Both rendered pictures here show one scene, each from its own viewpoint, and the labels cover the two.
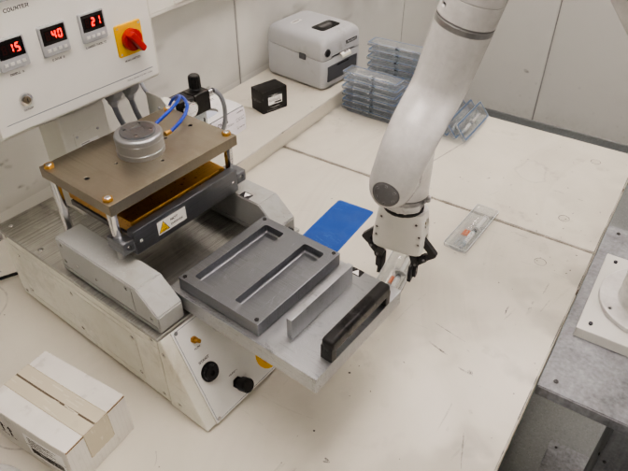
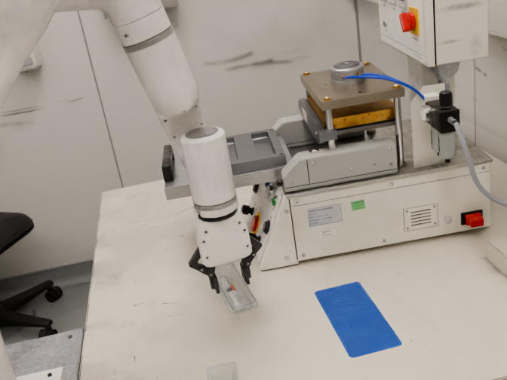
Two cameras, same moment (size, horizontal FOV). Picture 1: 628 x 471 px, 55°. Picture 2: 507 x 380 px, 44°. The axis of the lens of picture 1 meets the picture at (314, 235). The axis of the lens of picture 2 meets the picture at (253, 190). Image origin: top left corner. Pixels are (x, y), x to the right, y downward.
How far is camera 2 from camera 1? 198 cm
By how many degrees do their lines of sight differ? 108
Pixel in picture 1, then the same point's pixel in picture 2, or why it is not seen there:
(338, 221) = (364, 326)
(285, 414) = not seen: hidden behind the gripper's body
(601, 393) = (32, 350)
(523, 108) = not seen: outside the picture
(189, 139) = (339, 90)
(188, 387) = not seen: hidden behind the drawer
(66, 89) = (394, 32)
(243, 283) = (240, 140)
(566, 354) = (67, 358)
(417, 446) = (141, 263)
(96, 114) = (418, 68)
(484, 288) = (166, 363)
